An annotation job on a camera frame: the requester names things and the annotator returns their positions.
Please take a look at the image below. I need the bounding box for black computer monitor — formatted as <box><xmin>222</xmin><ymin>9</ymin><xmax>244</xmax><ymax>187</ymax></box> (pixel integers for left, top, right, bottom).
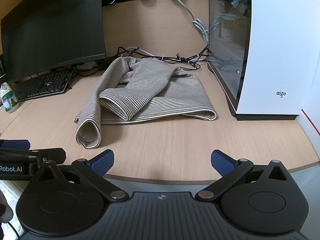
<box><xmin>1</xmin><ymin>0</ymin><xmax>106</xmax><ymax>81</ymax></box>

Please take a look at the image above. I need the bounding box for person's hand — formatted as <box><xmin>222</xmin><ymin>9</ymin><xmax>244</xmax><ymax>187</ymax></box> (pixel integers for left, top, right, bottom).
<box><xmin>0</xmin><ymin>191</ymin><xmax>14</xmax><ymax>223</ymax></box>

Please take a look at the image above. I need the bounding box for black keyboard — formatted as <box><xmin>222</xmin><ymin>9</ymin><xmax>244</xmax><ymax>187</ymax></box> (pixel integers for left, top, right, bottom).
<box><xmin>14</xmin><ymin>68</ymin><xmax>74</xmax><ymax>101</ymax></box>

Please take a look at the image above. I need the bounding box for green capped plastic bottle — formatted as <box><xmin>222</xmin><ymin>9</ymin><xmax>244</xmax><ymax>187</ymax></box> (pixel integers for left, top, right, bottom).
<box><xmin>1</xmin><ymin>82</ymin><xmax>19</xmax><ymax>114</ymax></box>

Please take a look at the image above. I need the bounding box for striped beige knit garment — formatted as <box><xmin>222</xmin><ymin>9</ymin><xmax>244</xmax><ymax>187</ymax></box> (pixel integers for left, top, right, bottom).
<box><xmin>74</xmin><ymin>57</ymin><xmax>217</xmax><ymax>149</ymax></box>

